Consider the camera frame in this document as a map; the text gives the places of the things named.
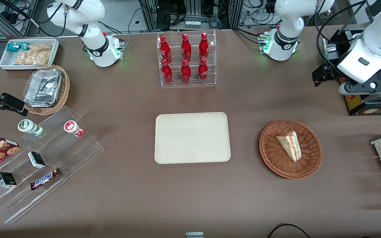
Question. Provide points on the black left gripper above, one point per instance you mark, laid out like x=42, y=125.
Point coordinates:
x=330, y=71

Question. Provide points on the triangular sandwich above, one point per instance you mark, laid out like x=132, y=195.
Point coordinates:
x=291, y=145

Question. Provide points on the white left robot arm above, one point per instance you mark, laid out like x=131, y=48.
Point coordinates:
x=288, y=16

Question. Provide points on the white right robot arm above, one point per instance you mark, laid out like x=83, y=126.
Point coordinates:
x=78, y=16

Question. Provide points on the aluminium foil tray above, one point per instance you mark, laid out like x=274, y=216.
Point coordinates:
x=43, y=87

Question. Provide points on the oval brown wicker basket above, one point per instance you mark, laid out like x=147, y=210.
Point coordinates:
x=65, y=86

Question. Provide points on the round brown wicker basket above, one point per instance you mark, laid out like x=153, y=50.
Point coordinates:
x=276, y=158

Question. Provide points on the beige rectangular tray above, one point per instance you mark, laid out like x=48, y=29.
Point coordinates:
x=192, y=138

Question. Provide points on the green-lidded white cup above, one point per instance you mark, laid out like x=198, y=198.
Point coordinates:
x=28, y=127

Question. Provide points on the white rectangular snack bin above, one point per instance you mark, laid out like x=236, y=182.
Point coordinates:
x=7, y=61

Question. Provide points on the clear bag of crackers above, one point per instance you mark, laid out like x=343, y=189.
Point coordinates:
x=35, y=55

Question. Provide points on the teal snack packet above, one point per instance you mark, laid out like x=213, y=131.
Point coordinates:
x=16, y=47

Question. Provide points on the small black box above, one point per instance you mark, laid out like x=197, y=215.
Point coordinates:
x=6, y=180
x=36, y=159

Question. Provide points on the red-lidded white cup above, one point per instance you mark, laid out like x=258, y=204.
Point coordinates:
x=72, y=127

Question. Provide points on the clear acrylic stepped display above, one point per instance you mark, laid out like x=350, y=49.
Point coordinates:
x=74, y=152

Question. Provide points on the Snickers chocolate bar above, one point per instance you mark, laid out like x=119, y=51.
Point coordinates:
x=45, y=179

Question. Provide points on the red cola bottle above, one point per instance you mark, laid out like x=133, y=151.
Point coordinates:
x=186, y=48
x=167, y=72
x=204, y=47
x=186, y=72
x=203, y=71
x=165, y=49

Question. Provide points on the clear acrylic bottle rack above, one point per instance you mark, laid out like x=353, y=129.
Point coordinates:
x=193, y=81

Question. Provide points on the small grey object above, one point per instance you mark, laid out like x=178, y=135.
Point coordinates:
x=194, y=235

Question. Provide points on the aluminium frame rack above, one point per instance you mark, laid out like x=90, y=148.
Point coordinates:
x=193, y=10

